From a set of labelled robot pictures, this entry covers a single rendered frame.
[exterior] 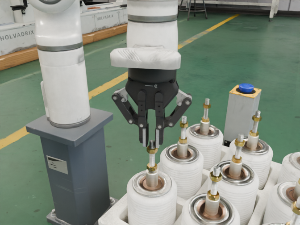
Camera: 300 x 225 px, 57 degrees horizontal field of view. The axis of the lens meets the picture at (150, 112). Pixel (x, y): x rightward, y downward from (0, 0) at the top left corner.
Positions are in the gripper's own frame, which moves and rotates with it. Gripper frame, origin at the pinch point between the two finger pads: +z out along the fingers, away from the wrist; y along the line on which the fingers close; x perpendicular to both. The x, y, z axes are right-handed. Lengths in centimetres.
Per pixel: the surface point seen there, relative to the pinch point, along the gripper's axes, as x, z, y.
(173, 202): 2.2, 12.4, -4.4
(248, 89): -33.0, 2.8, -21.7
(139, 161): -40, 36, 10
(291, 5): -472, 18, -160
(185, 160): -7.7, 10.2, -6.1
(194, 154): -10.2, 10.1, -7.9
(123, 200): -2.0, 17.5, 6.1
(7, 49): -145, 24, 130
